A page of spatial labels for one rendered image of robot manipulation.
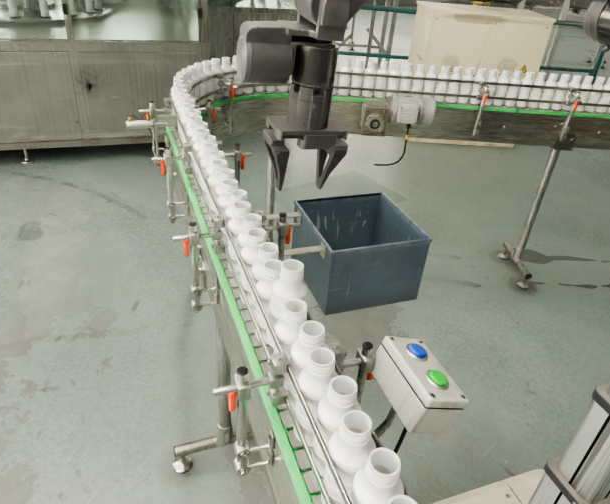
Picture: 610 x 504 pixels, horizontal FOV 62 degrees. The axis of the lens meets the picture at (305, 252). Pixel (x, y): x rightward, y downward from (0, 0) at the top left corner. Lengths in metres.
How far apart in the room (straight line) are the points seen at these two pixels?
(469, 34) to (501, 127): 2.33
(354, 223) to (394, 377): 0.97
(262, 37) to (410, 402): 0.54
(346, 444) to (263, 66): 0.47
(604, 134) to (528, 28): 2.32
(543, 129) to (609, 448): 1.96
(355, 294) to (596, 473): 0.70
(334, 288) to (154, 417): 1.05
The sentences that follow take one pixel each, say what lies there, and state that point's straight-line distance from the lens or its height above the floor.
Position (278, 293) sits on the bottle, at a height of 1.16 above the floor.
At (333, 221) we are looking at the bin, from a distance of 1.68.
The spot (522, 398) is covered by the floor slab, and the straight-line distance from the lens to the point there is 2.51.
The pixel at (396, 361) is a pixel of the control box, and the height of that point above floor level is 1.11.
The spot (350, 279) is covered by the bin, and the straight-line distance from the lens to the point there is 1.43.
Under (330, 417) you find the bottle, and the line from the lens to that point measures 0.70.
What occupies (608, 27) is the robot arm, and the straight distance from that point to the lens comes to 0.96.
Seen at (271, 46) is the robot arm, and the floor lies 1.54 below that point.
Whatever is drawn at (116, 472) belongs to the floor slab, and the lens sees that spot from 2.06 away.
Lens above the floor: 1.66
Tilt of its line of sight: 32 degrees down
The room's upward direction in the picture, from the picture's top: 5 degrees clockwise
